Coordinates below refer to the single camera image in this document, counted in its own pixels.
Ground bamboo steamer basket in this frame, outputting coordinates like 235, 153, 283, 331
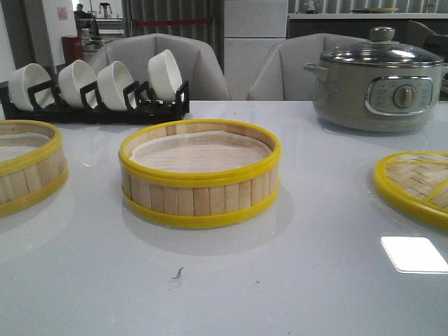
119, 119, 281, 229
1, 120, 69, 217

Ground woven bamboo steamer lid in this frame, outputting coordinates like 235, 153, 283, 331
373, 150, 447, 230

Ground white steamer liner paper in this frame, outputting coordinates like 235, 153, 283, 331
130, 131, 272, 174

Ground black bowl rack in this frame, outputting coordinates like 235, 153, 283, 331
1, 80, 190, 125

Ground grey chair right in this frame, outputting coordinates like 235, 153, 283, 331
246, 33, 362, 101

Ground grey chair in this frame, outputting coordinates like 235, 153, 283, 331
88, 34, 231, 101
246, 33, 362, 101

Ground white bowl rightmost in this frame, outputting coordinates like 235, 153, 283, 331
148, 49, 183, 102

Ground white bowl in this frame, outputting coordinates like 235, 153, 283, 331
58, 59, 97, 109
97, 61, 134, 111
8, 63, 50, 111
148, 49, 183, 102

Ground grey chair left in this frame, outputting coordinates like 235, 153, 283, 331
88, 34, 231, 101

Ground white cabinet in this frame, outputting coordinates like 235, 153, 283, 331
223, 1, 288, 101

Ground grey-green electric cooking pot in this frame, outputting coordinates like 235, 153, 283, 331
304, 61, 447, 132

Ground red bin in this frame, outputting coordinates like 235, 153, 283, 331
61, 36, 84, 65

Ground glass pot lid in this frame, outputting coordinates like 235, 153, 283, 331
321, 27, 444, 67

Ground white bowl far left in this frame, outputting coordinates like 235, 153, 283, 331
8, 63, 50, 111

